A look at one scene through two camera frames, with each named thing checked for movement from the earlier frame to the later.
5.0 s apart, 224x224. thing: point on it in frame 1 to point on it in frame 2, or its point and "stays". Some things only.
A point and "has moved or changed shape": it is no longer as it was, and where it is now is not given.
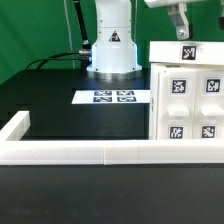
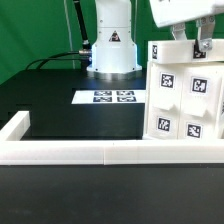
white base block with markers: (176, 103) has moved or changed shape
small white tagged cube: (187, 52) stays
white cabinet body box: (186, 101) stays
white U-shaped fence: (14, 150) stays
